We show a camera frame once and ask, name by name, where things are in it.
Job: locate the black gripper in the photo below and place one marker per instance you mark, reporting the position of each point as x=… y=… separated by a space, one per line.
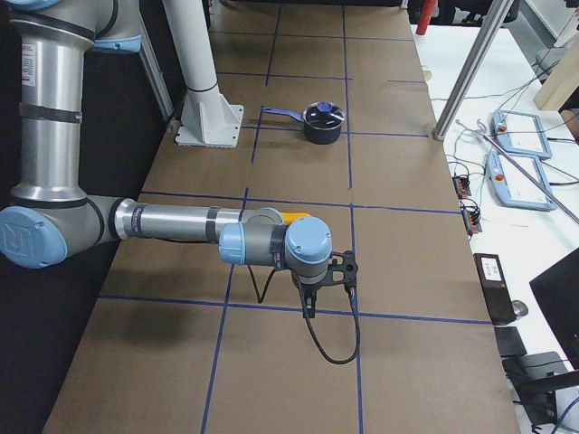
x=308 y=287

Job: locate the yellow corn cob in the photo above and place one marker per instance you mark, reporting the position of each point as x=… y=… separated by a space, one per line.
x=290 y=217

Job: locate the glass pot lid blue knob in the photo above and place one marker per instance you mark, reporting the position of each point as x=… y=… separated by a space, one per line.
x=324 y=115

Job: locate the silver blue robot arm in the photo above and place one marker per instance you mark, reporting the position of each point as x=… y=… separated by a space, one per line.
x=51 y=218

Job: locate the dark blue saucepan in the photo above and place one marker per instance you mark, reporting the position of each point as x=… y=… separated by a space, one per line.
x=313 y=135

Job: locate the lower orange black connector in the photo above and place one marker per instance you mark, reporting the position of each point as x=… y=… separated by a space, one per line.
x=471 y=218

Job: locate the orange black connector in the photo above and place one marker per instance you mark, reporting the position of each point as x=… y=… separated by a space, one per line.
x=471 y=218
x=462 y=186

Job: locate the black box white label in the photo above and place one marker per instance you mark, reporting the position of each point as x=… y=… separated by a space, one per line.
x=494 y=289

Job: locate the upper orange black connector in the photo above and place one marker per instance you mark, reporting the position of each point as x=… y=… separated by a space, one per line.
x=462 y=186

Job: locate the black stand base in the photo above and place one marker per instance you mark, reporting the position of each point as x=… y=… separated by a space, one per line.
x=545 y=386

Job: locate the lower teach pendant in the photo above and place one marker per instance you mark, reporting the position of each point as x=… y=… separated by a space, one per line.
x=513 y=189

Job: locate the teach pendant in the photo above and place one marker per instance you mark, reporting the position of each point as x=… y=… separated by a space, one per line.
x=513 y=189
x=522 y=133

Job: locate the black monitor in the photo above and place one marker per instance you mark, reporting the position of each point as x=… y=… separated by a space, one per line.
x=556 y=292

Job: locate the metal rod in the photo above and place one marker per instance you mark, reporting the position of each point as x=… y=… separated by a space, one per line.
x=530 y=177

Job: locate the upper teach pendant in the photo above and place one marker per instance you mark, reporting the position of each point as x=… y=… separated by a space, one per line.
x=522 y=133

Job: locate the red cylinder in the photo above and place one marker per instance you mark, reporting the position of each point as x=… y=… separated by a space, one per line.
x=428 y=7

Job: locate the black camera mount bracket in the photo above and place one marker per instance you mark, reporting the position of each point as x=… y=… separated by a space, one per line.
x=343 y=269

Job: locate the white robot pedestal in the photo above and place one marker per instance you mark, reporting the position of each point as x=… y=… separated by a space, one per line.
x=207 y=118

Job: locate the aluminium frame post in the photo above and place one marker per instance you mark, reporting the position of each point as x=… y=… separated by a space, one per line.
x=495 y=17

